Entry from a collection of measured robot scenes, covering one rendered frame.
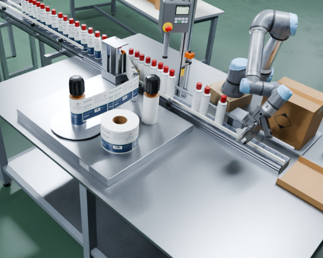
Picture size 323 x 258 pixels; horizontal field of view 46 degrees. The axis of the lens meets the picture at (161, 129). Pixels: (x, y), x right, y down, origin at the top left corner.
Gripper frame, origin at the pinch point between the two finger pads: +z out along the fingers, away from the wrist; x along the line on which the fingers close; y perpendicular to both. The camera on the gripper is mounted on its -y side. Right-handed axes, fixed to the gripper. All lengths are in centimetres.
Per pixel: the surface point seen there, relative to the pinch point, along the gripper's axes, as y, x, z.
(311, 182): -30.0, -30.8, -6.1
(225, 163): 1.5, -6.0, 15.9
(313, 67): 154, -310, -50
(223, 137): 17.7, -14.2, 10.2
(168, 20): 79, 18, -19
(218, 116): 27.0, -9.2, 3.1
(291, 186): -28.9, -15.8, -0.7
